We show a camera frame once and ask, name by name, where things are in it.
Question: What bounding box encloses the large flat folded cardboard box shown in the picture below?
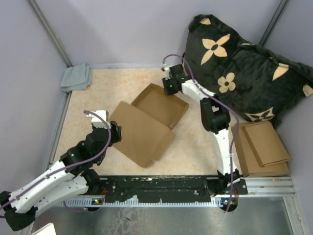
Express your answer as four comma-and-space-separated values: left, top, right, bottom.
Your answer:
232, 123, 289, 177

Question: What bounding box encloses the aluminium frame rail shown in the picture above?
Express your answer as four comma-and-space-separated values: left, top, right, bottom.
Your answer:
19, 176, 309, 235

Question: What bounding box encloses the brown cardboard box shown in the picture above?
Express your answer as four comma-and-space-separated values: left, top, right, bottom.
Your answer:
110, 83, 189, 168

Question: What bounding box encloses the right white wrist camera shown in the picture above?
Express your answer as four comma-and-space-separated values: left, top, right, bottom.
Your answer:
161, 64, 171, 80

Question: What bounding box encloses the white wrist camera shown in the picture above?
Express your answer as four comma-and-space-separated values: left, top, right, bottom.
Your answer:
87, 110, 109, 129
161, 64, 171, 80

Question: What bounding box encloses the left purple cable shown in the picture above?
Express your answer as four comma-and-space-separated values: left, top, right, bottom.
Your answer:
0, 110, 112, 218

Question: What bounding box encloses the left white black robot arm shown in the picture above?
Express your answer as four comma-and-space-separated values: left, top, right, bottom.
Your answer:
0, 121, 122, 232

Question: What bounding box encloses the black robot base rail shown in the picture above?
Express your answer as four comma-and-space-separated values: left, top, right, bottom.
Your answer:
80, 174, 247, 204

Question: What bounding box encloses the black plush flower-pattern bag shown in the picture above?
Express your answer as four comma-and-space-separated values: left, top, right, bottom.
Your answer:
182, 14, 313, 127

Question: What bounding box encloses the white paper corner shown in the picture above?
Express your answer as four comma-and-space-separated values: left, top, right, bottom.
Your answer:
31, 223, 56, 235

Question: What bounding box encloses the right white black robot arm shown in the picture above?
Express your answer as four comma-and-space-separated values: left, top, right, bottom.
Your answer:
161, 64, 240, 195

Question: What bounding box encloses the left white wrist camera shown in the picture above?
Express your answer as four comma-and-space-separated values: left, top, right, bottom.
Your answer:
87, 110, 109, 129

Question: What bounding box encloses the grey folded cloth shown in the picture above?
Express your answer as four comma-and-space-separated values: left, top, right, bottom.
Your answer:
60, 63, 92, 93

